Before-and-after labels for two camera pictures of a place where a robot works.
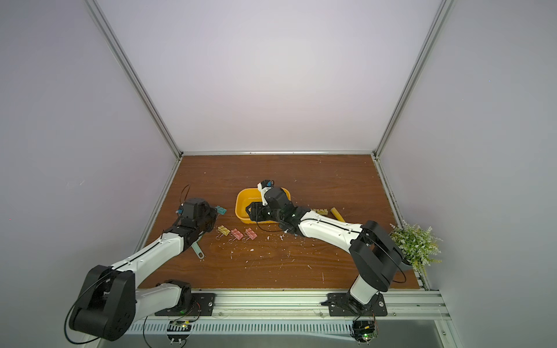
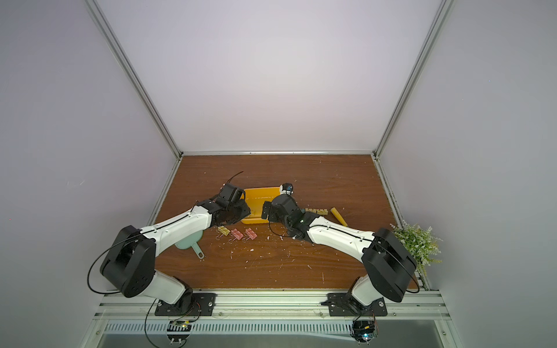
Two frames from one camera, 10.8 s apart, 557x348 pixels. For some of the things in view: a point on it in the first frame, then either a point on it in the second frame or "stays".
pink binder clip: (251, 233) stays
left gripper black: (212, 211) → (242, 203)
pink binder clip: (236, 233) stays
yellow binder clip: (223, 230) stays
